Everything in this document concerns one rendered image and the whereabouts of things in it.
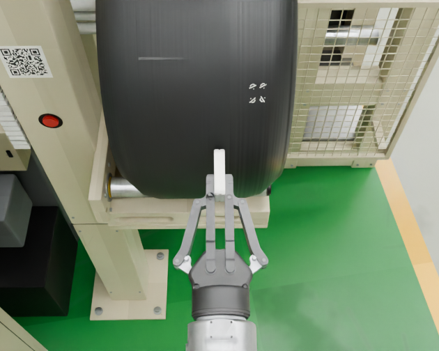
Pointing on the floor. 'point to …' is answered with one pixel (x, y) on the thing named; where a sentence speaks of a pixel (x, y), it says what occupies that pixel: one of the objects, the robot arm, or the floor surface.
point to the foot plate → (100, 307)
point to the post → (65, 128)
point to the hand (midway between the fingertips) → (219, 175)
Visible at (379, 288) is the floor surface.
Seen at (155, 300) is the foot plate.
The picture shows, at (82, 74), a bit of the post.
